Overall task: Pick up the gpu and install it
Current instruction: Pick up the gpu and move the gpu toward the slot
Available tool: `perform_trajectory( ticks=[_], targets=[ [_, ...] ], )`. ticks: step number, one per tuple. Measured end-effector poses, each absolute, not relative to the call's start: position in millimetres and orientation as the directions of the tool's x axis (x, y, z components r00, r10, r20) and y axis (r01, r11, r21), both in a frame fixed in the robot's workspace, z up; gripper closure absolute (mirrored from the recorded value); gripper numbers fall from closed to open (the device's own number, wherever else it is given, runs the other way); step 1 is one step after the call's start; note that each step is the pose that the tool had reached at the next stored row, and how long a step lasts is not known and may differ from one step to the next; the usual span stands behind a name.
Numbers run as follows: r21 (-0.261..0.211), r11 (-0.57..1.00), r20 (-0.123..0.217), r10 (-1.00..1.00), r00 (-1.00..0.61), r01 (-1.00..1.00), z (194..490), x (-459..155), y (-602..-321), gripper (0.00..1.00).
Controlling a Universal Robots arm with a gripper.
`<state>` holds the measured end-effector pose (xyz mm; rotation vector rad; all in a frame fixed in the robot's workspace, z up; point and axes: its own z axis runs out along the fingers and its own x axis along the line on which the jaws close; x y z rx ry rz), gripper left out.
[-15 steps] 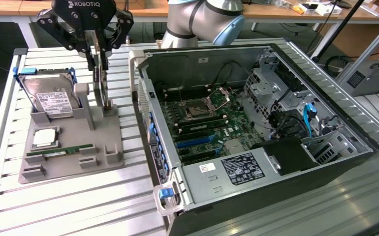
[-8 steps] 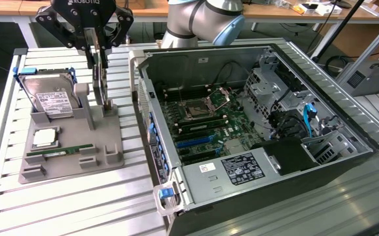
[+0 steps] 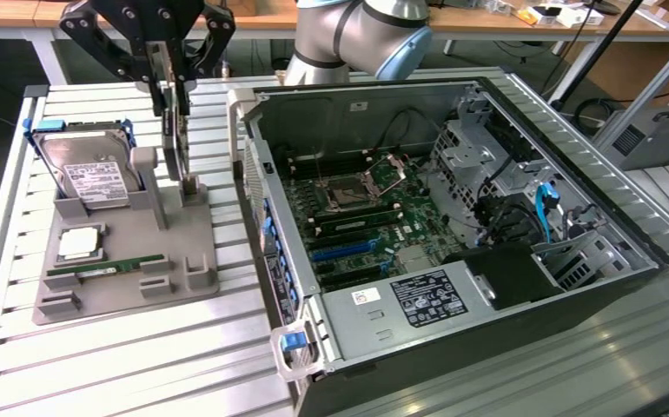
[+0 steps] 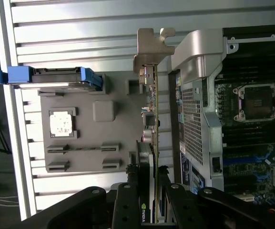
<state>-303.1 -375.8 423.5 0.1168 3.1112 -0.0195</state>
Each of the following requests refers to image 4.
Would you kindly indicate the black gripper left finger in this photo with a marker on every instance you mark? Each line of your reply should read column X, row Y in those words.
column 125, row 210

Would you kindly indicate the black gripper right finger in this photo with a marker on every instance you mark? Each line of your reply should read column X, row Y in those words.
column 187, row 212

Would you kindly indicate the grey parts rack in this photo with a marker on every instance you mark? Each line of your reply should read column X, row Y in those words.
column 84, row 162

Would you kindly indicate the blue expansion slot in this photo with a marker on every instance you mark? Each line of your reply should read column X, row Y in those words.
column 244, row 160

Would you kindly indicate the green motherboard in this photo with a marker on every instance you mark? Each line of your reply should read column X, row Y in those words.
column 247, row 162

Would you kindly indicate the open black PC case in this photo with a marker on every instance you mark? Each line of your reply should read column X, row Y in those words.
column 192, row 107

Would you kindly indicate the silver CPU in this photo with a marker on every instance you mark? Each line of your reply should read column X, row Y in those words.
column 62, row 124

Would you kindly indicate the CPU socket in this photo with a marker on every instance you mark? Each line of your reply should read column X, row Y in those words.
column 256, row 102

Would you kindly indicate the hard disk in blue carrier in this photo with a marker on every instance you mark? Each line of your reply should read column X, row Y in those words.
column 56, row 71

